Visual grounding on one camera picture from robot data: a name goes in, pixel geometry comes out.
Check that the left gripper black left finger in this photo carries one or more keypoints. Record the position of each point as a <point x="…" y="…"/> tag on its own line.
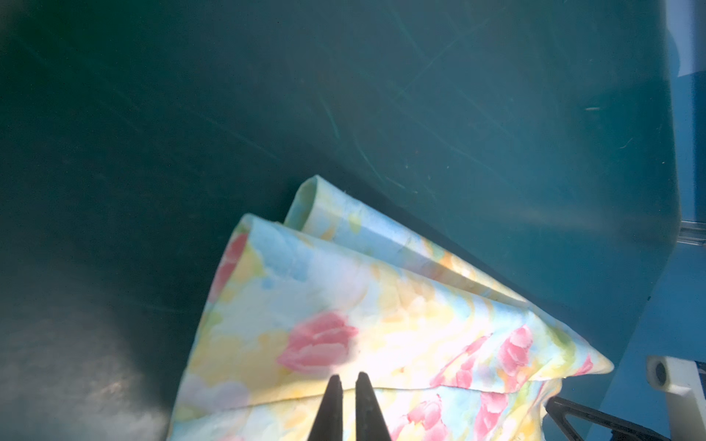
<point x="328" y="423"/>

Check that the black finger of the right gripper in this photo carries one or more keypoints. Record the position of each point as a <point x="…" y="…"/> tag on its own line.
<point x="560" y="410"/>

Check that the pastel floral skirt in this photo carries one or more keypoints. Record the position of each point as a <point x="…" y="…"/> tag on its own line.
<point x="340" y="289"/>

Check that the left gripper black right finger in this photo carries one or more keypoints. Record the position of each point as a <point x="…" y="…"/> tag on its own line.
<point x="370" y="423"/>

